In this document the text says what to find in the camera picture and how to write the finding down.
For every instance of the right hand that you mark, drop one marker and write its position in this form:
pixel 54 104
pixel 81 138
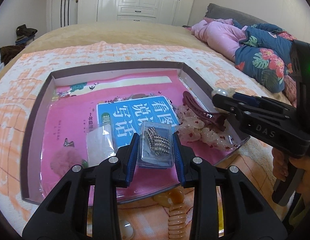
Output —
pixel 280 171

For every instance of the white glossy wardrobe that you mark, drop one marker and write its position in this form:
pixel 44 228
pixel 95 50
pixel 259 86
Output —
pixel 170 12

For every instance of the blue floral quilt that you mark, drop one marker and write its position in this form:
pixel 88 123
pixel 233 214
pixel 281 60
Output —
pixel 264 55

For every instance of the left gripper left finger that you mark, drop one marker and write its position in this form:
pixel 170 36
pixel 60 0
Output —
pixel 83 205

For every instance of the white door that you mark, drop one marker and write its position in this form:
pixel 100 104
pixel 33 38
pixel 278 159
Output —
pixel 61 13

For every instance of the clear box of earrings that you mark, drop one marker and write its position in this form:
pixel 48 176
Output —
pixel 155 146

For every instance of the tan bed cover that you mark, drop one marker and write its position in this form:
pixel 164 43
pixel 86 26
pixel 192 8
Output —
pixel 82 44

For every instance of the clear plastic bag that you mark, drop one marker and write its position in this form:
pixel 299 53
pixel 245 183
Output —
pixel 100 145

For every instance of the pink folded quilt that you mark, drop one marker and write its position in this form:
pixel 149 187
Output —
pixel 220 35

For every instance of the maroon hair clip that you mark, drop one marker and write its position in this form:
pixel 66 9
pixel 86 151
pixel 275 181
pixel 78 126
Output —
pixel 217 119

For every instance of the pink children's book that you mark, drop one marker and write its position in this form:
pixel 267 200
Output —
pixel 76 105

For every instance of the grey headboard cushion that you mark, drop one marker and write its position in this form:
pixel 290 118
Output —
pixel 216 12

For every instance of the pile of dark clothes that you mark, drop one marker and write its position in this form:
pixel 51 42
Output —
pixel 24 35

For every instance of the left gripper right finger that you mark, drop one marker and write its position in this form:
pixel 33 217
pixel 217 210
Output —
pixel 246 213

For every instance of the pink speckled scrunchie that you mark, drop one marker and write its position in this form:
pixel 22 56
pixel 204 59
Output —
pixel 192 128

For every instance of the orange plaid towel blanket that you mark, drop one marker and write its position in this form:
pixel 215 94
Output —
pixel 148 219

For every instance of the brown shallow cardboard tray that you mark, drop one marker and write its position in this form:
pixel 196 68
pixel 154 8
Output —
pixel 33 138

